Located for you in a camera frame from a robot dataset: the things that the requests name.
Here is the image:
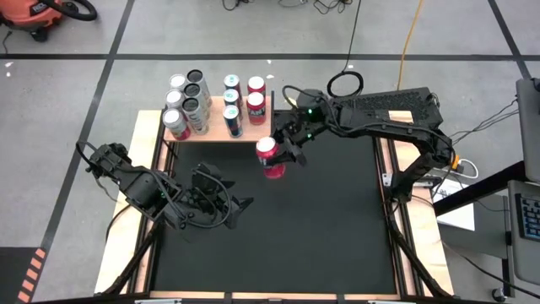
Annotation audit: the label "silver blue Red Bull can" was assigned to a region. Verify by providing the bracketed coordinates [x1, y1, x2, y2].
[222, 88, 244, 111]
[222, 104, 245, 139]
[223, 73, 242, 96]

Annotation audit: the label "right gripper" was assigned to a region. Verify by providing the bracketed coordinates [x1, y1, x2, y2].
[270, 88, 335, 166]

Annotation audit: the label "white pink soda can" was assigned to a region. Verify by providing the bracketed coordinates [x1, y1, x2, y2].
[165, 89, 186, 111]

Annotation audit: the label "white paper sheet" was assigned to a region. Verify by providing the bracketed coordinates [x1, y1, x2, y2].
[434, 176, 478, 231]

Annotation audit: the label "grey laptop with keyboard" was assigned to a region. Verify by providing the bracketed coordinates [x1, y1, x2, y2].
[507, 179, 540, 285]

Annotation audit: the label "black floor mat orange stripes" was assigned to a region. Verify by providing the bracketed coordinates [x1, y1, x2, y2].
[0, 247, 47, 304]

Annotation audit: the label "black perforated metal box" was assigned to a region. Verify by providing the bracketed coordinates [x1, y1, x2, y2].
[327, 86, 444, 136]

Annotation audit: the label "grey side desk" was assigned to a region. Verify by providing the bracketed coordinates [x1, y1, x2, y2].
[438, 192, 514, 259]

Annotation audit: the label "black aluminium table frame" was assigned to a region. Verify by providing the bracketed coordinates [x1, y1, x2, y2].
[100, 108, 452, 304]

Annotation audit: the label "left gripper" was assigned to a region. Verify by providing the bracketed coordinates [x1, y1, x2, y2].
[162, 162, 255, 231]

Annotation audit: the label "black hanging cable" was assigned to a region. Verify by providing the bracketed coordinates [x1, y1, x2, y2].
[327, 0, 365, 99]

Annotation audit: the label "yellow cable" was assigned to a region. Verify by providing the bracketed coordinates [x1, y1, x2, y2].
[396, 0, 425, 92]

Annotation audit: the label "red Fanta can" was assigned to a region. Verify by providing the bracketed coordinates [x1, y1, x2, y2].
[246, 91, 267, 127]

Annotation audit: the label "black desk beam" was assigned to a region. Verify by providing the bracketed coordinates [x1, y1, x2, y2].
[433, 160, 527, 216]

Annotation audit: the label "white Celsius can black lid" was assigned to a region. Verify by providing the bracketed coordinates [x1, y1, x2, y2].
[181, 96, 211, 136]

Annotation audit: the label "red soda can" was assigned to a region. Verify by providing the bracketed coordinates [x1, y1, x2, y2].
[246, 75, 267, 96]
[255, 136, 287, 180]

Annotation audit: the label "orange shop vacuum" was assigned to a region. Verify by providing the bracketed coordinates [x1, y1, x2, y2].
[0, 0, 64, 43]

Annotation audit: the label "wooden side board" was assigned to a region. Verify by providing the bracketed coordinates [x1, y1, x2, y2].
[94, 110, 170, 295]
[387, 109, 455, 296]

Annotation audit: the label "white power cable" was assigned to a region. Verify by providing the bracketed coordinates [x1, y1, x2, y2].
[457, 158, 480, 181]

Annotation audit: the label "black vacuum hose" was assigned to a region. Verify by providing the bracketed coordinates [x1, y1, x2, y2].
[40, 0, 99, 22]

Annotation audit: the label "wooden shelf board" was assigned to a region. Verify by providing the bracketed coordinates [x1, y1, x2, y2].
[163, 95, 273, 144]

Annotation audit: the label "white can red base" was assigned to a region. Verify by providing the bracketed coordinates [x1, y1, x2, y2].
[168, 73, 187, 92]

